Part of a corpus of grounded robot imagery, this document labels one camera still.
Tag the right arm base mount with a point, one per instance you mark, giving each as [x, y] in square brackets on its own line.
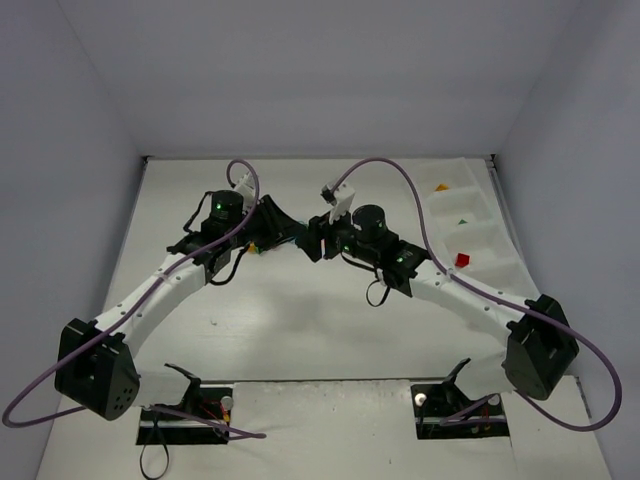
[443, 412]

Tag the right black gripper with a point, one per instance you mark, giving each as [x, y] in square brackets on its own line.
[324, 238]

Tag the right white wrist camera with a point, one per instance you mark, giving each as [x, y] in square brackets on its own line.
[340, 197]

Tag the clear plastic compartment tray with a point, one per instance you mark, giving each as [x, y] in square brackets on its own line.
[466, 226]

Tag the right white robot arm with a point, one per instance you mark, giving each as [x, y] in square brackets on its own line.
[533, 355]

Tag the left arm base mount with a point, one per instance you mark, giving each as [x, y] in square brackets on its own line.
[202, 401]

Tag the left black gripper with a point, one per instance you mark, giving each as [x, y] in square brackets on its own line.
[267, 218]

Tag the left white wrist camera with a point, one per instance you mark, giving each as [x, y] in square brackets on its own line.
[248, 187]

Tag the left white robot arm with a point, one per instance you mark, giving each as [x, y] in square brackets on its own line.
[98, 370]

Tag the small red lego brick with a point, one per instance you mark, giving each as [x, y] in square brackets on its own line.
[462, 260]

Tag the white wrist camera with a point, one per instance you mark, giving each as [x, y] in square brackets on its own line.
[248, 187]
[340, 197]

